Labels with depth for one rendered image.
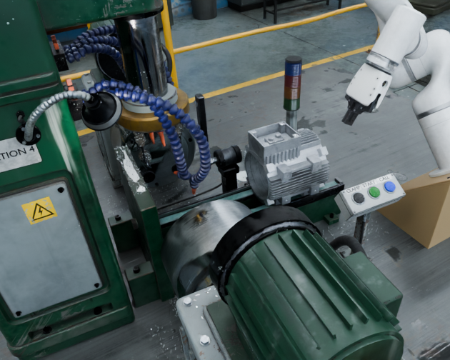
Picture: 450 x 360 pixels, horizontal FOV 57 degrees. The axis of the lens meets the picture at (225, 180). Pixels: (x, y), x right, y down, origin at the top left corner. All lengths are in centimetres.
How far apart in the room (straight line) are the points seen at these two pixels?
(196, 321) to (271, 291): 23
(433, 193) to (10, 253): 109
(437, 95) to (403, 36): 29
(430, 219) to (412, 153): 53
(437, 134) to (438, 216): 26
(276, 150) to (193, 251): 44
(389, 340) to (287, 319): 12
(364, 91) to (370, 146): 64
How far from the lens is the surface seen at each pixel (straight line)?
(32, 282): 103
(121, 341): 120
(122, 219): 133
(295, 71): 152
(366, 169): 171
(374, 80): 123
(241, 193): 136
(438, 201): 133
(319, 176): 128
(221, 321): 73
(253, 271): 58
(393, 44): 122
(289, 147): 121
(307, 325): 52
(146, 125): 96
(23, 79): 78
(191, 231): 91
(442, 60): 145
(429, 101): 144
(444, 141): 144
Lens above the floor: 178
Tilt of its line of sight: 37 degrees down
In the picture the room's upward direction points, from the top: 4 degrees counter-clockwise
